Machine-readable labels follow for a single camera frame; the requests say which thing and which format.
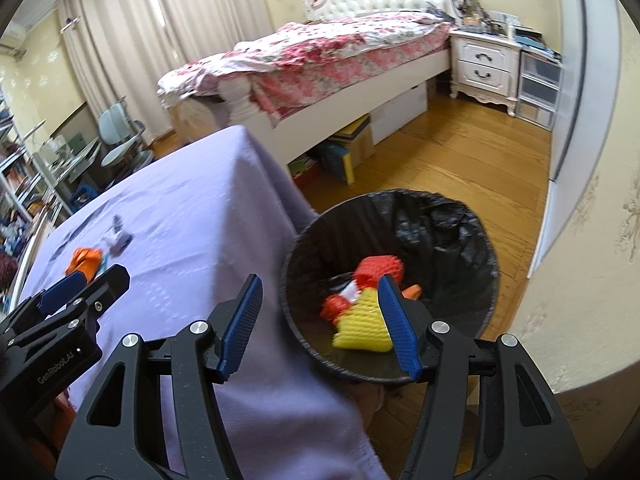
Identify white study desk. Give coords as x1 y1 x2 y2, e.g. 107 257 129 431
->
45 132 103 196

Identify purple tablecloth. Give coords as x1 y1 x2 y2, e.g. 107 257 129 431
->
10 125 391 480

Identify white storage box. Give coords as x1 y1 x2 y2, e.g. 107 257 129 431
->
370 80 429 145

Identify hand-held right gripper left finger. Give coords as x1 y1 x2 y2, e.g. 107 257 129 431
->
67 274 264 480

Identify black bin with bag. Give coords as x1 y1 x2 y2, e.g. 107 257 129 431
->
280 188 501 387

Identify clear plastic drawer unit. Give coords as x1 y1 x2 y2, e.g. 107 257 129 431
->
515 50 563 131

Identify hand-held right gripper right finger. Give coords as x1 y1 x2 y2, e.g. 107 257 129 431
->
377 274 586 480

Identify stack of colourful books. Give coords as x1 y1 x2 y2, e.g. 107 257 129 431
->
290 155 322 182

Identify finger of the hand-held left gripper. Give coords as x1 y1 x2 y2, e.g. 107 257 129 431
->
7 264 132 356
0 271 88 336

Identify light blue desk chair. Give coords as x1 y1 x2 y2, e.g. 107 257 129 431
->
97 100 156 181

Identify orange wrapper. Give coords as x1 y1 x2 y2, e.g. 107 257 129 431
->
65 247 106 281

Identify bed with floral bedding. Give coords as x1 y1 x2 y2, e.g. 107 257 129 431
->
160 0 463 171

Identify blue and yellow box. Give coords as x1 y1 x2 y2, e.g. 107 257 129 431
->
320 142 357 184

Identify cardboard box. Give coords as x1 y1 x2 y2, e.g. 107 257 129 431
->
327 115 376 171

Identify red foam fruit net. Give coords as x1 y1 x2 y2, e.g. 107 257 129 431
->
320 255 406 321

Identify white sliding wardrobe door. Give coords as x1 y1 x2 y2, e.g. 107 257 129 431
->
530 0 633 276

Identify yellow foam fruit net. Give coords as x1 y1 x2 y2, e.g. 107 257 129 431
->
332 287 396 352

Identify pile of small nightstand items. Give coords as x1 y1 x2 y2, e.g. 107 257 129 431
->
447 0 546 38

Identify beige curtains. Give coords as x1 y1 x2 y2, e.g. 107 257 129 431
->
55 0 276 146

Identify white nightstand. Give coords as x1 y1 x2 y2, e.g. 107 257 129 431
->
448 27 523 111

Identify pink floral quilt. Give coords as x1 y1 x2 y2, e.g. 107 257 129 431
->
156 10 452 116

